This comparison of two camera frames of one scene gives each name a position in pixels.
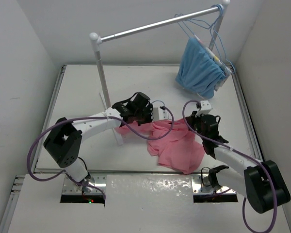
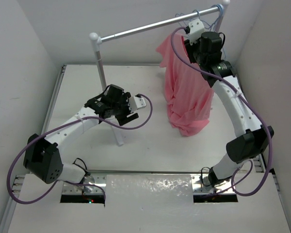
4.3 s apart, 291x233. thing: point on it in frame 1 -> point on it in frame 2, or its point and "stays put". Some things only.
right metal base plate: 201,184 stays put
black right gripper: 192,119 -> 189,48
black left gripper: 149,108 -> 122,118
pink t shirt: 183,151 -> 188,94
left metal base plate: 95,184 stays put
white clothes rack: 97,41 stays put
